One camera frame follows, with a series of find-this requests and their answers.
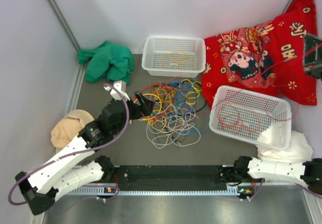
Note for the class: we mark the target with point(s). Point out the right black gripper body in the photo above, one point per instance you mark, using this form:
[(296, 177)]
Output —
[(314, 68)]

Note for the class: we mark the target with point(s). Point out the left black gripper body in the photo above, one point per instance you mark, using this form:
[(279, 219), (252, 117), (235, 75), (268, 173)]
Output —
[(135, 112)]

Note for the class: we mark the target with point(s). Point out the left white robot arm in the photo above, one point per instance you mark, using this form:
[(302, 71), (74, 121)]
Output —
[(44, 186)]

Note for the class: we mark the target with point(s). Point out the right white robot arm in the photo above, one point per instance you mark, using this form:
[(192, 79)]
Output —
[(306, 174)]

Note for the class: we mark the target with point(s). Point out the red patterned cloth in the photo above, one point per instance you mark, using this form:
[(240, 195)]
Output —
[(266, 58)]

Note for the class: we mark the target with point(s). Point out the green cloth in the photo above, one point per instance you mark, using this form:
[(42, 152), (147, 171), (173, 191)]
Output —
[(109, 61)]

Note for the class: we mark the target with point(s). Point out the white basket at back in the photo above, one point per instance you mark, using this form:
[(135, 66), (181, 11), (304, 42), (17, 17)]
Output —
[(167, 56)]

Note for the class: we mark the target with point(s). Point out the white basket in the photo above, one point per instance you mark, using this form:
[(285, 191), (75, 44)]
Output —
[(251, 117), (167, 56)]

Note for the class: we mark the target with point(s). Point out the beige cloth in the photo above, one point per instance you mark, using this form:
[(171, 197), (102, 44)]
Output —
[(68, 127)]

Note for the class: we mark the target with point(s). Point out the white basket at right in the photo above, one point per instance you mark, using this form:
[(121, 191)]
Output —
[(251, 117)]

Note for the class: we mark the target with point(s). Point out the white cloth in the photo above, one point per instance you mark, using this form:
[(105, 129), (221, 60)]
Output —
[(299, 150)]

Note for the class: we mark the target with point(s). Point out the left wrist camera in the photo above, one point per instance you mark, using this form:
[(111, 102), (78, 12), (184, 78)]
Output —
[(119, 88)]

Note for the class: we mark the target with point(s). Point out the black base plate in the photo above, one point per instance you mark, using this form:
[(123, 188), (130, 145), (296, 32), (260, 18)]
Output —
[(174, 178)]

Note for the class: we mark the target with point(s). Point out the grey slotted cable duct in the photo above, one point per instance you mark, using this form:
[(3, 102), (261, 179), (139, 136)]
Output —
[(104, 191)]

